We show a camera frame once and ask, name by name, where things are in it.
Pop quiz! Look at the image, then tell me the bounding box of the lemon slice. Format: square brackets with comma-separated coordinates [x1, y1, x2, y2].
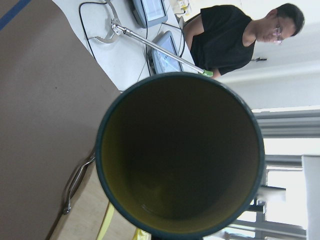
[132, 228, 151, 240]

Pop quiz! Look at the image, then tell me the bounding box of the person in black shirt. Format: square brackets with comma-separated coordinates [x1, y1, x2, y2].
[182, 3, 305, 79]

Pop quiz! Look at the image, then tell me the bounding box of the yellow plastic knife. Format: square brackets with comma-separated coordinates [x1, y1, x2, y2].
[96, 202, 115, 240]

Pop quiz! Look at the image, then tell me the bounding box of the metal reacher grabber tool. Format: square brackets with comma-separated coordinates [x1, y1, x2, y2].
[93, 0, 214, 77]

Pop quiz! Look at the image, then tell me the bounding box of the teach pendant tablet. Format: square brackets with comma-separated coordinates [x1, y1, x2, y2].
[148, 31, 183, 75]
[132, 0, 168, 29]

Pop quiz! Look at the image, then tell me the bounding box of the teal mug yellow inside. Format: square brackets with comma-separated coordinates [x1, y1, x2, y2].
[95, 72, 265, 240]

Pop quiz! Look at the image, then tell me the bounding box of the wooden cutting board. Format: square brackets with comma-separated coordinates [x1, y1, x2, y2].
[49, 153, 136, 240]

